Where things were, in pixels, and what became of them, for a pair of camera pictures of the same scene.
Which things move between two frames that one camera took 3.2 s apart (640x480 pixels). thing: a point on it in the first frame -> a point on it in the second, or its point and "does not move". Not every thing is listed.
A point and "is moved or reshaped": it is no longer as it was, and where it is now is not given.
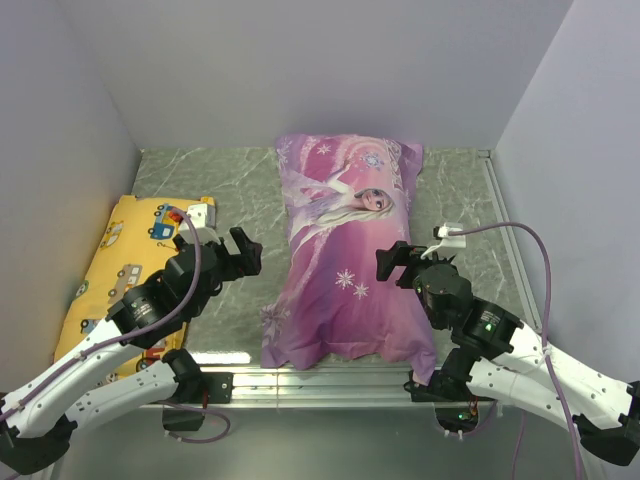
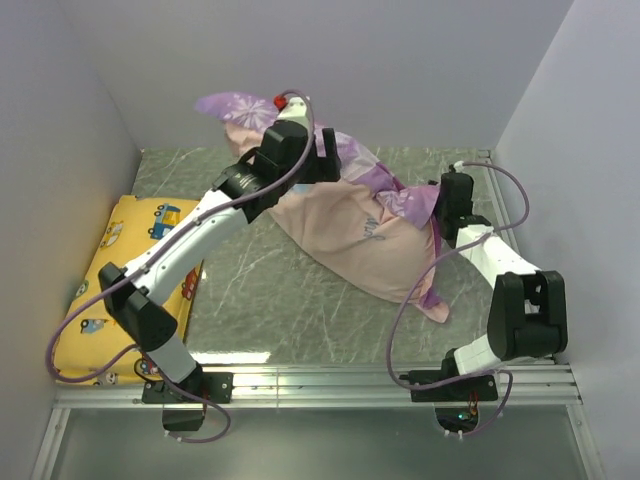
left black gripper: x=250 y=262 -> x=325 y=169
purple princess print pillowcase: x=345 y=294 is moved or reshaped
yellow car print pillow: x=138 y=242 does not move
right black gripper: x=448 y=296 -> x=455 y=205
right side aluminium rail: x=509 y=232 does not move
